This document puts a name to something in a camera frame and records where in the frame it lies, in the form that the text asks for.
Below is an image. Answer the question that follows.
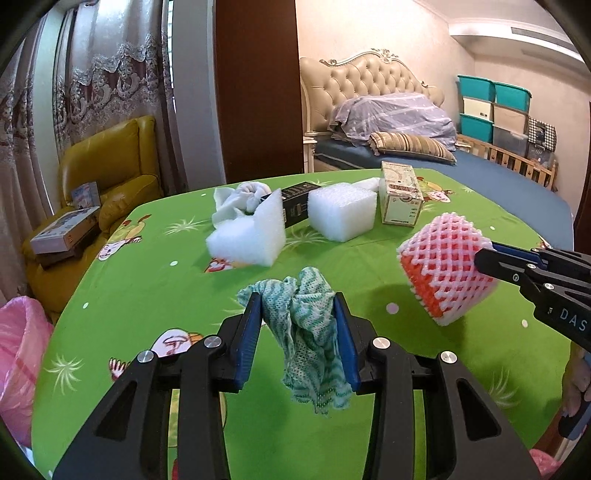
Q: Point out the blue-sheeted bed mattress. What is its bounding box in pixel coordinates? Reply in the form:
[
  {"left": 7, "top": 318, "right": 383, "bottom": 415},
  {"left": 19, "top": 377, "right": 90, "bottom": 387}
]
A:
[{"left": 311, "top": 138, "right": 575, "bottom": 250}]

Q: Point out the white flat game box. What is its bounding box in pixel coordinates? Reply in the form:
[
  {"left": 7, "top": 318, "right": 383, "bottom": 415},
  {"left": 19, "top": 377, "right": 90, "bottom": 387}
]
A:
[{"left": 30, "top": 206, "right": 101, "bottom": 254}]

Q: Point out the yellow leather armchair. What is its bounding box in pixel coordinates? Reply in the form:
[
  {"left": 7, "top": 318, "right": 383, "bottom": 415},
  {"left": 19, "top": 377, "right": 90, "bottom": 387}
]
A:
[{"left": 21, "top": 115, "right": 162, "bottom": 319}]

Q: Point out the beige tufted headboard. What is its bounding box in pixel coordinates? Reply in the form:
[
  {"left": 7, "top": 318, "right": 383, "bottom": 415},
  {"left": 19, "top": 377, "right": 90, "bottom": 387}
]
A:
[{"left": 299, "top": 47, "right": 446, "bottom": 137}]

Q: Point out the smooth white foam block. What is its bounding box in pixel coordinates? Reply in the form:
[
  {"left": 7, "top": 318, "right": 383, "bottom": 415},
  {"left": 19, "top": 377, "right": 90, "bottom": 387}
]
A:
[{"left": 206, "top": 188, "right": 287, "bottom": 267}]

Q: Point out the person's pink clothing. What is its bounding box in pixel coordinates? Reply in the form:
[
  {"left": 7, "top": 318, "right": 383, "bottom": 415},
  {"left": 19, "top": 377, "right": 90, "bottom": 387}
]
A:
[{"left": 527, "top": 450, "right": 563, "bottom": 480}]

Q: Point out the black white checkered bag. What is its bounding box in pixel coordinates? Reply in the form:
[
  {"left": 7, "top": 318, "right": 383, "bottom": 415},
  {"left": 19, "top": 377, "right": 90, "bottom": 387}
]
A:
[{"left": 526, "top": 117, "right": 558, "bottom": 151}]

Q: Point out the stack of plastic storage boxes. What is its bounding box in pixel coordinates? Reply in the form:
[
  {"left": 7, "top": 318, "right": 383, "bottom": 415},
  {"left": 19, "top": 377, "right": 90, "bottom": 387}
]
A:
[{"left": 457, "top": 74, "right": 532, "bottom": 158}]

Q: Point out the black cardboard box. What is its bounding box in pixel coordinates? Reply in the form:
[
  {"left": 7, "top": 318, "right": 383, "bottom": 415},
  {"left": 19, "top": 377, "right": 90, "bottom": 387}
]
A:
[{"left": 260, "top": 181, "right": 322, "bottom": 228}]

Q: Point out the lavender quilt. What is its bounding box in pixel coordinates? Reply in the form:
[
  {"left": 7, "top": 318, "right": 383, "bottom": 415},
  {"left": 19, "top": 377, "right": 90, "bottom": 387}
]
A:
[{"left": 328, "top": 92, "right": 458, "bottom": 151}]

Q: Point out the brown wooden wardrobe panel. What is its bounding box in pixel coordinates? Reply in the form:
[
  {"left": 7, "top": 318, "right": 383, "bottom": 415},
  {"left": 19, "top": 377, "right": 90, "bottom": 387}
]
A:
[{"left": 213, "top": 0, "right": 305, "bottom": 185}]

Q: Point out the dark flat box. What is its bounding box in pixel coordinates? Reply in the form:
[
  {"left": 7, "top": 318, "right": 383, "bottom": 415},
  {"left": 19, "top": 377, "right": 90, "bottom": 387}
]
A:
[{"left": 34, "top": 231, "right": 100, "bottom": 267}]

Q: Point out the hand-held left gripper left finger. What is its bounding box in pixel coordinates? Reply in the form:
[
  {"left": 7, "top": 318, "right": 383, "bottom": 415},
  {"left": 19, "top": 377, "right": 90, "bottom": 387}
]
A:
[{"left": 53, "top": 292, "right": 265, "bottom": 480}]

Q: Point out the beige carton box red label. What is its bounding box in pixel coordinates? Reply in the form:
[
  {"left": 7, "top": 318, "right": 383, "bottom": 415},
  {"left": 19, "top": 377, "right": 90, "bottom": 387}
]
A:
[{"left": 379, "top": 161, "right": 426, "bottom": 227}]

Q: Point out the person's right hand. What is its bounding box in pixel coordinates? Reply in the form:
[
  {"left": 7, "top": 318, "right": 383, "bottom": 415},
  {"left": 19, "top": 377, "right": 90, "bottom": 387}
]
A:
[{"left": 562, "top": 344, "right": 591, "bottom": 418}]

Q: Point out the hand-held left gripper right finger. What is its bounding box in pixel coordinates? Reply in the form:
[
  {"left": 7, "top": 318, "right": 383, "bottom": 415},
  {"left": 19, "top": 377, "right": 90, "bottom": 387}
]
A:
[{"left": 333, "top": 292, "right": 541, "bottom": 480}]

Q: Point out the ceiling air vent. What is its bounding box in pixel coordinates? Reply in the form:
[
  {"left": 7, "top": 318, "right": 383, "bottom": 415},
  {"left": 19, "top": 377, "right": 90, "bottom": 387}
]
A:
[{"left": 510, "top": 25, "right": 583, "bottom": 54}]

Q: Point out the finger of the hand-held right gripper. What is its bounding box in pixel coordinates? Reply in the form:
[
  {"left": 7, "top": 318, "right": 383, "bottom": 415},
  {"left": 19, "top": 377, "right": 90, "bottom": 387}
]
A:
[
  {"left": 475, "top": 248, "right": 539, "bottom": 284},
  {"left": 490, "top": 242, "right": 548, "bottom": 261}
]

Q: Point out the beige lace curtain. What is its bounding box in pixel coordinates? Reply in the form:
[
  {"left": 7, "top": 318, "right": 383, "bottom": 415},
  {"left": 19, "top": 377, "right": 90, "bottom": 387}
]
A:
[
  {"left": 0, "top": 9, "right": 79, "bottom": 296},
  {"left": 51, "top": 0, "right": 174, "bottom": 195}
]

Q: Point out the green cartoon printed tablecloth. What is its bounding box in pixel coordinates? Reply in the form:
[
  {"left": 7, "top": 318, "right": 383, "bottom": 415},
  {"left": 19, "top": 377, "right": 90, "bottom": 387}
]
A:
[{"left": 31, "top": 168, "right": 575, "bottom": 480}]

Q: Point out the pink orange foam fruit net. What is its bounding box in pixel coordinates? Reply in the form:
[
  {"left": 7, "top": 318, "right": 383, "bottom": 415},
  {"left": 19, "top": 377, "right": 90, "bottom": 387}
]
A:
[{"left": 397, "top": 212, "right": 498, "bottom": 328}]

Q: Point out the brown striped pillow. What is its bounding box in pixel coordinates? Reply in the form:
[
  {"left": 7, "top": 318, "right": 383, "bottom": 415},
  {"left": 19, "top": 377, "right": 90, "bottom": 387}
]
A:
[{"left": 369, "top": 131, "right": 458, "bottom": 166}]

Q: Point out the crumpled white tissue bundle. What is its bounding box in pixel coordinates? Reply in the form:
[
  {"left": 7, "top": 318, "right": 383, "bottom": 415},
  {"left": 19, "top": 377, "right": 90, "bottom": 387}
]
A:
[{"left": 212, "top": 181, "right": 273, "bottom": 230}]

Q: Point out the pink-lined trash bin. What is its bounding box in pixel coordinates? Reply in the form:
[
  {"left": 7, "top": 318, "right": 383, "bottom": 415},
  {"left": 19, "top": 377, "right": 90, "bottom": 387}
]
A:
[{"left": 0, "top": 295, "right": 55, "bottom": 448}]

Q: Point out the green white patterned cloth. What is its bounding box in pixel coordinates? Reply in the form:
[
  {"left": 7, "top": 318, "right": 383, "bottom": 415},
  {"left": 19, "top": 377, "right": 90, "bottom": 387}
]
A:
[{"left": 237, "top": 267, "right": 354, "bottom": 414}]

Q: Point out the wooden bed rail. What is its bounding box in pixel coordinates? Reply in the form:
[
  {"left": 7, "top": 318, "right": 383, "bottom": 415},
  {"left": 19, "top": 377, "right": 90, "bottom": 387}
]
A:
[{"left": 455, "top": 134, "right": 559, "bottom": 190}]

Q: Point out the small blue printed tin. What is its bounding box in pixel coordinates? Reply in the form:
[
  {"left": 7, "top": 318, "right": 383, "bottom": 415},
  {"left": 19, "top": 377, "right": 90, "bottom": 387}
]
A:
[{"left": 71, "top": 181, "right": 102, "bottom": 208}]

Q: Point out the bubbly white foam block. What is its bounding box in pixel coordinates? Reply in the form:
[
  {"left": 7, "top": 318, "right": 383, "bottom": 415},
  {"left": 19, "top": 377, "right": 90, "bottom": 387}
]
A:
[{"left": 308, "top": 183, "right": 377, "bottom": 242}]

